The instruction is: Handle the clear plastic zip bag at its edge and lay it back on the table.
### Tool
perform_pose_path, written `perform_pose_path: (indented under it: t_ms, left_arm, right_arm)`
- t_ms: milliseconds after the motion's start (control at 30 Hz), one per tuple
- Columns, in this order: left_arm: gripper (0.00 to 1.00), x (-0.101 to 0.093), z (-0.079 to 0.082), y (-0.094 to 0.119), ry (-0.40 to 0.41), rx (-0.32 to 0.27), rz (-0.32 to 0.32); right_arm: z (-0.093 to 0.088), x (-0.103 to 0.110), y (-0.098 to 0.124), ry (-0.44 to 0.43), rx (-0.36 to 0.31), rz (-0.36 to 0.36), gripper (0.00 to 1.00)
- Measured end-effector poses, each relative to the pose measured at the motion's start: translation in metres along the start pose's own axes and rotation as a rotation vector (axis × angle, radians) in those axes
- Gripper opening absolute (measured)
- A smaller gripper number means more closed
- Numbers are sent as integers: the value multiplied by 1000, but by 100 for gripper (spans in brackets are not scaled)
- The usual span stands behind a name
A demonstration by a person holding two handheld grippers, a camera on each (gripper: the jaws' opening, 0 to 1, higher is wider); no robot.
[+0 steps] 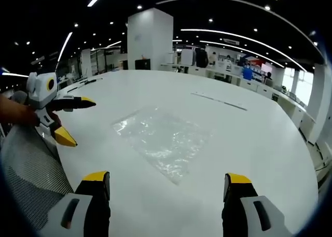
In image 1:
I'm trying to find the black box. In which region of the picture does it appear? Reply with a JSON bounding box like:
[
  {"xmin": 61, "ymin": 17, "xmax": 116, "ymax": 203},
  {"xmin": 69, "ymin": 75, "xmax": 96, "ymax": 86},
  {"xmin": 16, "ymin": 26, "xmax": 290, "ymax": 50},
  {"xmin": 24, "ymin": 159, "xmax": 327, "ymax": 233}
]
[{"xmin": 134, "ymin": 58, "xmax": 151, "ymax": 71}]

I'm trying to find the grey mesh chair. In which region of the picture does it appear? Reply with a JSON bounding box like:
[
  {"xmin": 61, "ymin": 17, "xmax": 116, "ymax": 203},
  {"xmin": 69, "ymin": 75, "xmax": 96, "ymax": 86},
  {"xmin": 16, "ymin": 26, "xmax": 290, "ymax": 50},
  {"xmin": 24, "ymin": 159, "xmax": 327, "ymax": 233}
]
[{"xmin": 0, "ymin": 124, "xmax": 75, "ymax": 224}]

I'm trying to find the long ceiling light strip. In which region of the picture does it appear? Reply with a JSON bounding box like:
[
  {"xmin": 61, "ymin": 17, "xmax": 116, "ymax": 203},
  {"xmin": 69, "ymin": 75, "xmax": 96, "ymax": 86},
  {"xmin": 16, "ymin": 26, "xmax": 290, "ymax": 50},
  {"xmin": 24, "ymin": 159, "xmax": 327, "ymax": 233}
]
[
  {"xmin": 180, "ymin": 28, "xmax": 307, "ymax": 72},
  {"xmin": 56, "ymin": 31, "xmax": 74, "ymax": 63}
]

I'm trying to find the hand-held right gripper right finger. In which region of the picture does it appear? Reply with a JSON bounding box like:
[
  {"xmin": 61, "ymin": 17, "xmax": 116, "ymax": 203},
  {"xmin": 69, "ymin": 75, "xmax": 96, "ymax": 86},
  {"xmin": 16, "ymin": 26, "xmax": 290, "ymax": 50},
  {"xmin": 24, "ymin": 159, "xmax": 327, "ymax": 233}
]
[{"xmin": 222, "ymin": 172, "xmax": 294, "ymax": 237}]

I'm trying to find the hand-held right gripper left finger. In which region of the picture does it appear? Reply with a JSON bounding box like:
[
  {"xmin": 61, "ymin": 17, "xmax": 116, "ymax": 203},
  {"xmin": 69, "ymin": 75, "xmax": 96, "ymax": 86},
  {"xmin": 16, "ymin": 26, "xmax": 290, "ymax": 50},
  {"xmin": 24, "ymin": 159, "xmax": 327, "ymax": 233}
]
[{"xmin": 38, "ymin": 171, "xmax": 111, "ymax": 237}]

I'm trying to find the clear plastic food packaging bag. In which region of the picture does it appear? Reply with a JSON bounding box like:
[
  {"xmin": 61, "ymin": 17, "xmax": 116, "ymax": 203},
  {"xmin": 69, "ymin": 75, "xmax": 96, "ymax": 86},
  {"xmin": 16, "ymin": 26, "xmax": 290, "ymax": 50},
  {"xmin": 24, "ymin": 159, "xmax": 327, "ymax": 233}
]
[{"xmin": 112, "ymin": 106, "xmax": 214, "ymax": 186}]

